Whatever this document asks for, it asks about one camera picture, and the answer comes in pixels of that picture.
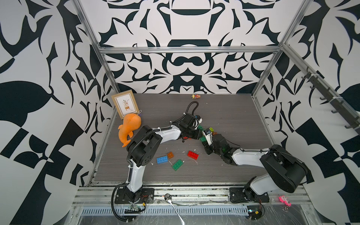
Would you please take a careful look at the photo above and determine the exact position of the wall hook rack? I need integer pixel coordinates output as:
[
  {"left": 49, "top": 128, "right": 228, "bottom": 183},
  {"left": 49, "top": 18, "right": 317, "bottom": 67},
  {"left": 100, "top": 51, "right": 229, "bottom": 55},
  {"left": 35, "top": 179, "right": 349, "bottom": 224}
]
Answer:
[{"left": 302, "top": 67, "right": 360, "bottom": 135}]

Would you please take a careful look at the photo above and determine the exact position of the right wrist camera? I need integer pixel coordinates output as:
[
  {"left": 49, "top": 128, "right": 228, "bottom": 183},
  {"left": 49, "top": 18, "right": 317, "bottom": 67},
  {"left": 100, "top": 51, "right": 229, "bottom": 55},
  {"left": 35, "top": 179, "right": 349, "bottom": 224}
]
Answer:
[{"left": 202, "top": 128, "right": 213, "bottom": 145}]

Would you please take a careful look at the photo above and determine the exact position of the orange whale plush toy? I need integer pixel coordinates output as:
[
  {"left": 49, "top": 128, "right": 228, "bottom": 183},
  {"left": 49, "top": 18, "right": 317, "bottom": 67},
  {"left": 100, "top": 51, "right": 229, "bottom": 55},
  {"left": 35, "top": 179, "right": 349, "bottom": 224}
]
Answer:
[{"left": 118, "top": 113, "right": 142, "bottom": 147}]

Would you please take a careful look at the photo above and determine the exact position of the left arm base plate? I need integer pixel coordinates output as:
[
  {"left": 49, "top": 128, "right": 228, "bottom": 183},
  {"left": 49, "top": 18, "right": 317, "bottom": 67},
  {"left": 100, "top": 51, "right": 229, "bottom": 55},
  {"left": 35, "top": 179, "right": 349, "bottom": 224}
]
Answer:
[{"left": 114, "top": 187, "right": 155, "bottom": 204}]

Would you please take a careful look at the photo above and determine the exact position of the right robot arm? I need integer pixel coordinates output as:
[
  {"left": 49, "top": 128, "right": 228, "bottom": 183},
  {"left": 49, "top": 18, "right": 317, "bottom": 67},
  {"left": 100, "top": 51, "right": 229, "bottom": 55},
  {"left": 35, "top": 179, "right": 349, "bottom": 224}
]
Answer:
[{"left": 200, "top": 133, "right": 310, "bottom": 203}]

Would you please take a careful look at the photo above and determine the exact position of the blue lego brick lower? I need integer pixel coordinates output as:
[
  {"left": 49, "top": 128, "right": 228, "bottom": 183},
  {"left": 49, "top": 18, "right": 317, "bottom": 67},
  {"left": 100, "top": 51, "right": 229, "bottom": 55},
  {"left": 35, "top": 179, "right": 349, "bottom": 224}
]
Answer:
[{"left": 156, "top": 156, "right": 168, "bottom": 164}]

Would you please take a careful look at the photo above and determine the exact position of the small toy figure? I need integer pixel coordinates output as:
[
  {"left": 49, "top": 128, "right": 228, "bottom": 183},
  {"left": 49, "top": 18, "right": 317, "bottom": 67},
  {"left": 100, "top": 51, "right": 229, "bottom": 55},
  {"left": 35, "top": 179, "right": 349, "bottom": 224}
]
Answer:
[{"left": 192, "top": 94, "right": 201, "bottom": 99}]

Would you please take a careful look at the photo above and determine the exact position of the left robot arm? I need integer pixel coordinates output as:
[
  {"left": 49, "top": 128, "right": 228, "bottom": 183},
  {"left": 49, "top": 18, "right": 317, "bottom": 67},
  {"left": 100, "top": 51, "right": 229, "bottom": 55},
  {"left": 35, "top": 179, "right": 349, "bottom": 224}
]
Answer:
[{"left": 110, "top": 101, "right": 202, "bottom": 223}]

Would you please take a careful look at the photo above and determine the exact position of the metal spoon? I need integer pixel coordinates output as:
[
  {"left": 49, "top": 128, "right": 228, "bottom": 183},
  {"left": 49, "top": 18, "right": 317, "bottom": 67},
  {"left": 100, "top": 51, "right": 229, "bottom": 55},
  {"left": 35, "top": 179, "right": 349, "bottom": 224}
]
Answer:
[{"left": 164, "top": 193, "right": 185, "bottom": 225}]

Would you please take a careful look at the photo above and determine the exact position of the framed plant picture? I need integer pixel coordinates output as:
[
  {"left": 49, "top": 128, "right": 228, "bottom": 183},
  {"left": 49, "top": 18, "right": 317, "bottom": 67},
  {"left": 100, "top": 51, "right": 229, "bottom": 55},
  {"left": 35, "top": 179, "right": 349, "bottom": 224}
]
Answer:
[{"left": 111, "top": 90, "right": 140, "bottom": 119}]

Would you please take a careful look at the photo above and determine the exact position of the pink clip toy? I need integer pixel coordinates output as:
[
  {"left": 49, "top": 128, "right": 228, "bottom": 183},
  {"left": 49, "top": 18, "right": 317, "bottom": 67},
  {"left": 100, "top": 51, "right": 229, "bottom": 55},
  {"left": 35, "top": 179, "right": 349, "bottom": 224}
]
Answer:
[{"left": 278, "top": 196, "right": 292, "bottom": 207}]

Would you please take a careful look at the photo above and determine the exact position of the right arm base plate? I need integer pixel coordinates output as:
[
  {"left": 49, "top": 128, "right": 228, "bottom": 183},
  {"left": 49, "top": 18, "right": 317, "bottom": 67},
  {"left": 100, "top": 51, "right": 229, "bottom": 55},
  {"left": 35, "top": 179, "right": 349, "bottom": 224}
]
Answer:
[{"left": 229, "top": 187, "right": 270, "bottom": 203}]

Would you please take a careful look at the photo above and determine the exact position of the red lego brick centre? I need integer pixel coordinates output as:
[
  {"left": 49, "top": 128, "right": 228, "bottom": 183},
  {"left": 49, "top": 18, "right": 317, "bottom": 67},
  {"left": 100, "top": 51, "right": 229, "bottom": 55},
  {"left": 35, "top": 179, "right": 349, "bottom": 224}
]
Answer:
[{"left": 187, "top": 151, "right": 199, "bottom": 160}]

